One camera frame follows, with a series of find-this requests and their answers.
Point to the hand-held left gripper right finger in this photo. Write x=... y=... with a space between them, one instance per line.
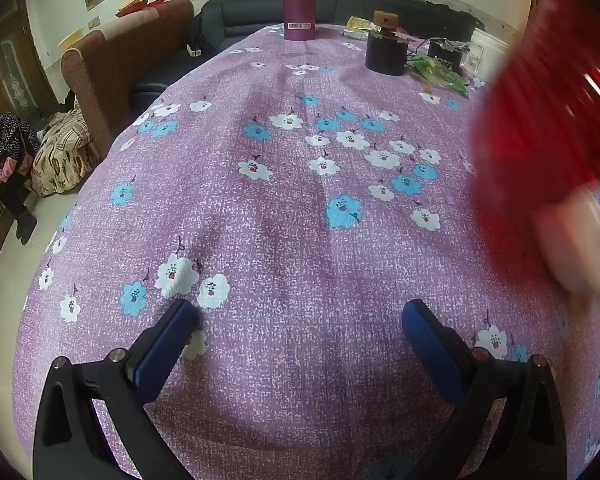
x=427 y=340

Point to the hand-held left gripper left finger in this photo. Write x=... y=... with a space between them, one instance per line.
x=172 y=340

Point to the large red plate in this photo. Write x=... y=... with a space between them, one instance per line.
x=540 y=110

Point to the person's right hand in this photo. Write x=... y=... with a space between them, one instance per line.
x=575 y=245

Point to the purple floral tablecloth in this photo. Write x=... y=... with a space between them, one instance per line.
x=290 y=240

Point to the printed blanket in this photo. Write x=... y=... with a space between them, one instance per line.
x=60 y=155

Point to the green plastic wrapper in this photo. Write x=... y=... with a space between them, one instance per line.
x=437 y=72

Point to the brown armchair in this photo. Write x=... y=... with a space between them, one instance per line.
x=115 y=70

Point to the small black device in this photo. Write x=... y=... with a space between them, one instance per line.
x=445 y=57

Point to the black cylinder with tape roll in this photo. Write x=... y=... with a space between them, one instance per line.
x=385 y=55

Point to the small cream bowl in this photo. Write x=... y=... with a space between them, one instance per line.
x=132 y=5
x=70 y=39

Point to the yellow packet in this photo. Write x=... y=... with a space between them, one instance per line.
x=355 y=27

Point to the wooden wardrobe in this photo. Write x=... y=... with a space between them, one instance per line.
x=10 y=60

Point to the dark cloth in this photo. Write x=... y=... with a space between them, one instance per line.
x=455 y=15

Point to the black leather sofa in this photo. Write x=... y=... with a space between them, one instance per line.
x=240 y=10

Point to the red dish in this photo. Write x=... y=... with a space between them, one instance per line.
x=157 y=2

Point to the purple thermos bottle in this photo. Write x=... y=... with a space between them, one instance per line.
x=299 y=0

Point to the wall outlet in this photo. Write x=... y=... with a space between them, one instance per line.
x=94 y=22

